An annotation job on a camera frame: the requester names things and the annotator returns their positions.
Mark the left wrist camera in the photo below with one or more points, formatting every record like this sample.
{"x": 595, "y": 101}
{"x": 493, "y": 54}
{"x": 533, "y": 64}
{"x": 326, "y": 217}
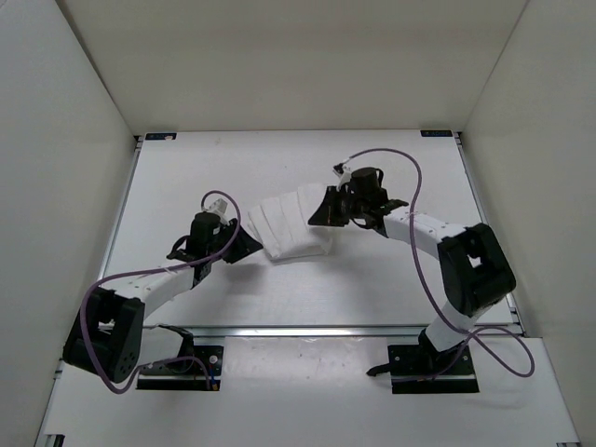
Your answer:
{"x": 217, "y": 207}

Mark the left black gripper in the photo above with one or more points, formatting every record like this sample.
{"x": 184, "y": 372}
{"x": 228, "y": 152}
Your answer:
{"x": 245, "y": 246}

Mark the right blue corner label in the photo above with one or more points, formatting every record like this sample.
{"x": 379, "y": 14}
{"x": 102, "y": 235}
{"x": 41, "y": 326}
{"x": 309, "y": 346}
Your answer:
{"x": 436, "y": 133}

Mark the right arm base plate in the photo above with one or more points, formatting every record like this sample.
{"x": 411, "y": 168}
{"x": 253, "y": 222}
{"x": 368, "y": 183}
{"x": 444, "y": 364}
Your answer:
{"x": 414, "y": 368}

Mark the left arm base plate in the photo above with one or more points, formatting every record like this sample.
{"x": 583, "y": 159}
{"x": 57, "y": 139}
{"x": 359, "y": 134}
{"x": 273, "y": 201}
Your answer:
{"x": 186, "y": 368}

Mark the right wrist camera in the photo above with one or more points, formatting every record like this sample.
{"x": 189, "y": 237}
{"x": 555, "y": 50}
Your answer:
{"x": 343, "y": 172}

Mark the left blue corner label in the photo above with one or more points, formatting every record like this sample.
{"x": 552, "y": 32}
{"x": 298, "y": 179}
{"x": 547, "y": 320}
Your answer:
{"x": 160, "y": 136}

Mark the aluminium rail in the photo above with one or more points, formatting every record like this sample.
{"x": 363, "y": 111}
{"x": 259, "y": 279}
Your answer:
{"x": 305, "y": 331}

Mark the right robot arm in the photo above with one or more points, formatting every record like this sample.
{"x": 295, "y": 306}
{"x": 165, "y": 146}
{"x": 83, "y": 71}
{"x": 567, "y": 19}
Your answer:
{"x": 474, "y": 270}

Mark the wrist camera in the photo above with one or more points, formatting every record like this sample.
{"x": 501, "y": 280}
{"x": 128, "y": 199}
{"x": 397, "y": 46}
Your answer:
{"x": 217, "y": 207}
{"x": 343, "y": 172}

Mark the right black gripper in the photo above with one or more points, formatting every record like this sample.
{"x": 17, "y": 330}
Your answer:
{"x": 326, "y": 214}

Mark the blue corner label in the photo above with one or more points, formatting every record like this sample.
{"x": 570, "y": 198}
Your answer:
{"x": 160, "y": 136}
{"x": 436, "y": 133}

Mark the white pleated skirt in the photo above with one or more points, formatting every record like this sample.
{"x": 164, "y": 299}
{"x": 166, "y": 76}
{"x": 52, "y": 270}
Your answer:
{"x": 280, "y": 224}

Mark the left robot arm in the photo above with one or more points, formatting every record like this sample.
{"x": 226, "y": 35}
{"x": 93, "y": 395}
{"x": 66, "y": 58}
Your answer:
{"x": 108, "y": 337}

